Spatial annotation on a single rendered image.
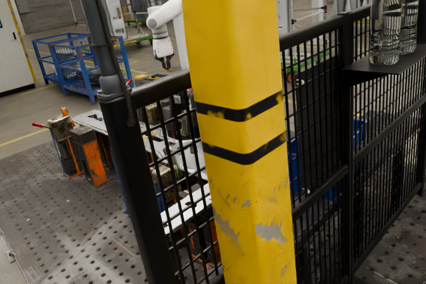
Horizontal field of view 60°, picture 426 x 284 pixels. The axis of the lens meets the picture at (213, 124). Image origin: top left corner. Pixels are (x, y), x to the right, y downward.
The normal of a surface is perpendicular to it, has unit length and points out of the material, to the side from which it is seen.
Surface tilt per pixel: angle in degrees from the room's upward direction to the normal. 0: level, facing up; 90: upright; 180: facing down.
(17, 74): 90
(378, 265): 0
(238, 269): 90
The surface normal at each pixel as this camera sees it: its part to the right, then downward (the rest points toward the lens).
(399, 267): -0.14, -0.92
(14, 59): 0.64, 0.20
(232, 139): -0.70, 0.36
